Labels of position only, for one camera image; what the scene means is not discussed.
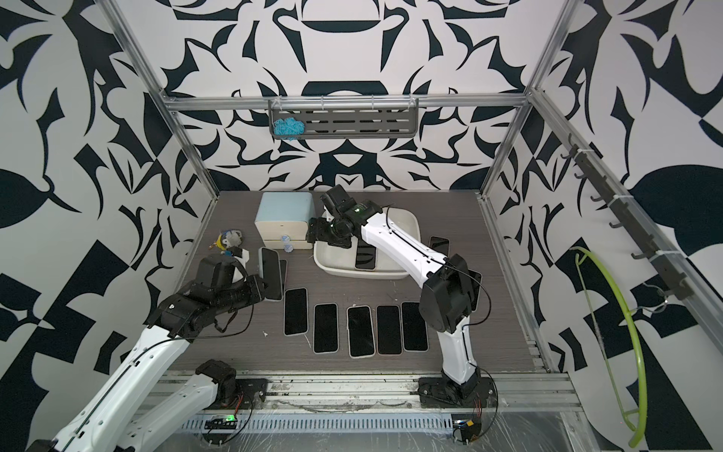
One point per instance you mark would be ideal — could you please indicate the teal crumpled cloth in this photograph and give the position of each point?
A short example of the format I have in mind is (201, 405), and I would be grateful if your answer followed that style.
(288, 128)

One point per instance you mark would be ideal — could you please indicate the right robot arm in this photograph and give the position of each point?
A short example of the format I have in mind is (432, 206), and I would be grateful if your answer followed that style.
(447, 286)

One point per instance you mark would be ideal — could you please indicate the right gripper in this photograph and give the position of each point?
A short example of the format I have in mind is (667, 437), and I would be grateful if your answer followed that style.
(313, 231)

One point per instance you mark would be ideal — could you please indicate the light blue drawer box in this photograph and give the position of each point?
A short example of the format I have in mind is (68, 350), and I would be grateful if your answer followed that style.
(283, 218)

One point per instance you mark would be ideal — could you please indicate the small plush toy keychain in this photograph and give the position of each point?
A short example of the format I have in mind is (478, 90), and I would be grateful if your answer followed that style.
(227, 240)

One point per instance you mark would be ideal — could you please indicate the black phone white case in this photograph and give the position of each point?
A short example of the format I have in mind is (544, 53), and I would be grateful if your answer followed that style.
(389, 333)

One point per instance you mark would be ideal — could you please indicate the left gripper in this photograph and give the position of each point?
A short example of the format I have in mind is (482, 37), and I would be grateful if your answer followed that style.
(253, 282)

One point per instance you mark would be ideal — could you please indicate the left controller board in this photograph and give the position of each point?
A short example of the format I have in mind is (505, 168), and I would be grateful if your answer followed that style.
(224, 423)

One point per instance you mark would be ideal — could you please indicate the black phone pink case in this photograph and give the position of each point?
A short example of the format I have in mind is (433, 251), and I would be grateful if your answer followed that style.
(326, 337)

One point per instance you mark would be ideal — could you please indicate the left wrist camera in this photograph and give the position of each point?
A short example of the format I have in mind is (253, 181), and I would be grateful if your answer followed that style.
(240, 254)

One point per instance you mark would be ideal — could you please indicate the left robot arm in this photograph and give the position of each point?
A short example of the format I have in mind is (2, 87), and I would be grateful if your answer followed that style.
(107, 423)

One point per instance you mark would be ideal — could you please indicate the dark hook rail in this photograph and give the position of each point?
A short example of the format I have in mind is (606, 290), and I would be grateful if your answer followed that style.
(682, 280)

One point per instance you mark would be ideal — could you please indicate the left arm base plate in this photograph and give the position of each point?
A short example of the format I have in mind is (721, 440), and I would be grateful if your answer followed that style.
(248, 393)

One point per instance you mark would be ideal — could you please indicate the grey slotted wall shelf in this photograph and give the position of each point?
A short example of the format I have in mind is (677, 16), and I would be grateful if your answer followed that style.
(349, 118)

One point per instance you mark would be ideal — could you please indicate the controller board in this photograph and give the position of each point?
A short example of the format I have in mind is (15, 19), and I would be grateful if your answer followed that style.
(224, 423)
(466, 430)

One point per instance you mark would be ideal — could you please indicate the white ventilated cable duct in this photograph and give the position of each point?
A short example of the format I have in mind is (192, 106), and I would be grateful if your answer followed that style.
(377, 422)

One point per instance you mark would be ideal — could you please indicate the right controller board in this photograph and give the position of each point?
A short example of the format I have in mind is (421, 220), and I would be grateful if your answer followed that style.
(466, 430)

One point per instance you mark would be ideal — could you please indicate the white plastic storage tub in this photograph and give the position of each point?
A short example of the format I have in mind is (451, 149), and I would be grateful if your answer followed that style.
(343, 262)

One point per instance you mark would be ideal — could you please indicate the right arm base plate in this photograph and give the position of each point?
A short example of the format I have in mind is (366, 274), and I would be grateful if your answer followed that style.
(478, 392)

